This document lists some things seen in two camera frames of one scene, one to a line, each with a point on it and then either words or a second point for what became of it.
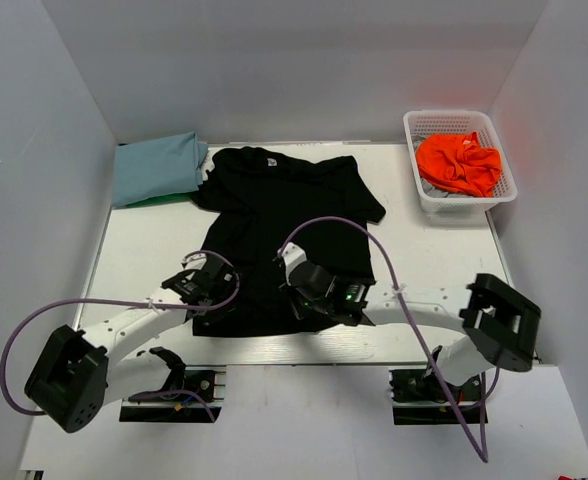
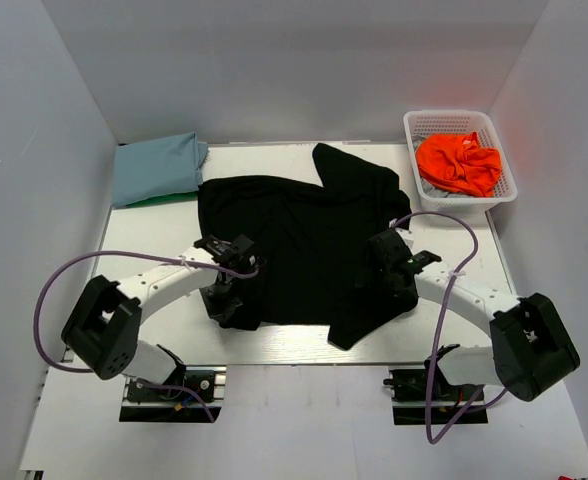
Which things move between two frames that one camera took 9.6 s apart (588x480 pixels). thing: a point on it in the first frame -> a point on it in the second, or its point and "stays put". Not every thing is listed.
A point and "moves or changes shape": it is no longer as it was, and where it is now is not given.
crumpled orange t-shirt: x=457 y=160 stays put
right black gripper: x=292 y=298 -> x=376 y=282
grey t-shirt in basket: x=430 y=190 stays put
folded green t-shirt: x=165 y=198 stays put
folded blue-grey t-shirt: x=160 y=168 stays put
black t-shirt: x=259 y=201 moves or changes shape
